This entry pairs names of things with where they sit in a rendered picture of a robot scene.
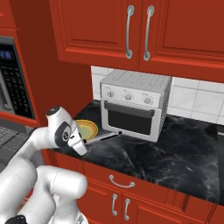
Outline red base cupboard door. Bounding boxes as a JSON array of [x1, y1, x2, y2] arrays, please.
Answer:
[[83, 179, 124, 224], [120, 192, 212, 224]]

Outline red cupboard above microwave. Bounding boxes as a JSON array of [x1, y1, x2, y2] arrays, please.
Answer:
[[0, 0, 18, 30]]

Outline silver tongs with black tips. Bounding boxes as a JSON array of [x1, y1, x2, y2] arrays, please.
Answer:
[[83, 130, 123, 145]]

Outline silver base cupboard handle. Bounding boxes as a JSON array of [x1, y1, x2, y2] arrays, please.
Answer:
[[123, 198, 131, 221], [111, 193, 119, 217]]

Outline toaster oven glass door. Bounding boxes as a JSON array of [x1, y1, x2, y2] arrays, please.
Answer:
[[101, 99, 156, 138]]

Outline yellow green orange plate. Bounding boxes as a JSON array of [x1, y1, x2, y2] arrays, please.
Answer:
[[74, 119, 100, 141]]

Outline dark toaster oven door handle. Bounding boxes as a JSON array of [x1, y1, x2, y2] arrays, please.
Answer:
[[103, 100, 156, 119]]

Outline silver toaster oven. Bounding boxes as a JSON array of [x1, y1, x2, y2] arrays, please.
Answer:
[[99, 68, 173, 144]]

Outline silver drawer handle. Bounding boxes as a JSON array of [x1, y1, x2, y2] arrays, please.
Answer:
[[108, 173, 137, 189]]

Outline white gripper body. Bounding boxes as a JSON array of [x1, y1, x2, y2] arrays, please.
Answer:
[[71, 127, 88, 157]]

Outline narrow red drawer front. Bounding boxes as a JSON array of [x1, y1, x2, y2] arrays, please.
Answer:
[[43, 149, 86, 176]]

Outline red wall cupboard door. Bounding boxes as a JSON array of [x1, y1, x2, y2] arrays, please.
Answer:
[[48, 0, 143, 72], [138, 0, 224, 84]]

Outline black microwave oven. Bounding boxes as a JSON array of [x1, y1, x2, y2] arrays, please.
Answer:
[[0, 36, 37, 121]]

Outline grey hob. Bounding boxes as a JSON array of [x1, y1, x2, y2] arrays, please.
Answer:
[[0, 118, 37, 173]]

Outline silver wall cupboard handle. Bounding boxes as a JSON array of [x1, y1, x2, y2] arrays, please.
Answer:
[[143, 4, 156, 62], [125, 4, 136, 60]]

